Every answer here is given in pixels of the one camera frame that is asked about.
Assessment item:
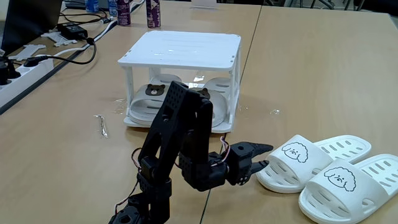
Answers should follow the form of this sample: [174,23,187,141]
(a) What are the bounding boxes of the white dog slipper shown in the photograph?
[298,153,398,224]
[256,134,373,194]

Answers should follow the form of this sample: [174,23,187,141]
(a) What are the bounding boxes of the grey bear slipper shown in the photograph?
[129,73,183,127]
[189,77,233,128]

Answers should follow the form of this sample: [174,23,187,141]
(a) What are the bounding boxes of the white two-shelf shoe rack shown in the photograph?
[117,30,243,134]

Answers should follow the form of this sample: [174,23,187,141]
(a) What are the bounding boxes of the chair base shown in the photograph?
[289,0,366,11]

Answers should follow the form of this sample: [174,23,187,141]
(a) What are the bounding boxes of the purple drink can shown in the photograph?
[146,0,162,29]
[116,0,131,26]

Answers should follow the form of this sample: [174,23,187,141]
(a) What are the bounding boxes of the black power adapter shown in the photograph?
[57,22,89,40]

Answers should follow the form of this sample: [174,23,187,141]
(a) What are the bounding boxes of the white flat plastic part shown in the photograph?
[7,44,47,62]
[40,30,78,47]

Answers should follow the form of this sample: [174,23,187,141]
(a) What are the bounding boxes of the white power strip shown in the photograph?
[0,57,54,108]

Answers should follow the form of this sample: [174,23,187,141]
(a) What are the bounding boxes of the black power plug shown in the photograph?
[0,55,22,86]

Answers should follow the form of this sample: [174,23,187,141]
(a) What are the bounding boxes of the black laptop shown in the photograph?
[1,0,63,57]

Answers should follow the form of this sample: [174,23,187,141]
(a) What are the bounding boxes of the white cable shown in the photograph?
[35,17,119,58]

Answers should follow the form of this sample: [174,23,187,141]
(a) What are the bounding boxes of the thin black cable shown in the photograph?
[58,8,109,26]

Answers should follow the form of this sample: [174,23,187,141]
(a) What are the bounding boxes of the black plug with cable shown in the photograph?
[23,37,98,68]

